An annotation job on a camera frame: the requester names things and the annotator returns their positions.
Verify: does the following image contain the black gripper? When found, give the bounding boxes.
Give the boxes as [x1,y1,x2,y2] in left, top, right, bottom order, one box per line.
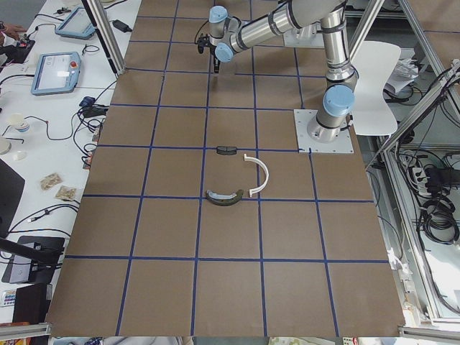
[208,35,221,74]

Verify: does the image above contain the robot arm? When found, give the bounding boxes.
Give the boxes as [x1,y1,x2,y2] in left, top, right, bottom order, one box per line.
[197,0,358,143]

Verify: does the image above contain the black brake pad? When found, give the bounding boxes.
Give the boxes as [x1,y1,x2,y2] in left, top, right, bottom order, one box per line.
[216,146,237,156]

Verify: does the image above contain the white curved plastic part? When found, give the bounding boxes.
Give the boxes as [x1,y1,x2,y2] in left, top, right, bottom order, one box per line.
[243,153,271,198]

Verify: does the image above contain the black power adapter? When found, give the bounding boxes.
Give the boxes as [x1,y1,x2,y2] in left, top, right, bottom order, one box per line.
[112,19,132,33]

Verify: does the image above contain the dark green brake shoe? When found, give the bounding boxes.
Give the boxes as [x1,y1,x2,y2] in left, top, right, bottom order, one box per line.
[206,189,244,207]

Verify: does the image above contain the far blue teach pendant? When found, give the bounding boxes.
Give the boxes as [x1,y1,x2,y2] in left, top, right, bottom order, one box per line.
[55,6,95,40]

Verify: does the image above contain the blue teach pendant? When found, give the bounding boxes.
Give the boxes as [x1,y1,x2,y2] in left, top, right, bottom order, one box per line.
[31,52,81,96]
[55,6,95,40]

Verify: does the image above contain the white chair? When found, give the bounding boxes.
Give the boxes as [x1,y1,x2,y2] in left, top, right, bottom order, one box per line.
[351,41,401,136]

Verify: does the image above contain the near blue teach pendant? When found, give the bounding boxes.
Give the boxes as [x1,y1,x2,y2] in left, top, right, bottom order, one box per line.
[31,52,81,96]

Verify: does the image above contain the snack packet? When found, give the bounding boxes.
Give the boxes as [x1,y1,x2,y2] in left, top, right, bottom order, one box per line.
[40,172,63,190]
[55,185,78,201]

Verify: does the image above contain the black monitor stand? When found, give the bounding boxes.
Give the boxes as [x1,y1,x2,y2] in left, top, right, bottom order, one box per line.
[1,236,65,284]

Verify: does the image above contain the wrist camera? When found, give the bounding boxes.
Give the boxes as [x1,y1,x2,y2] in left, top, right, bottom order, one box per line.
[195,34,210,54]

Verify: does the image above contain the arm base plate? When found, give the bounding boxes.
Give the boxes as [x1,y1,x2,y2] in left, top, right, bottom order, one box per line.
[293,109,354,154]
[283,31,324,49]

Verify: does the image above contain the aluminium frame post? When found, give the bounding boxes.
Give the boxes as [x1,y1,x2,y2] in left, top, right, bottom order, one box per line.
[82,0,126,75]

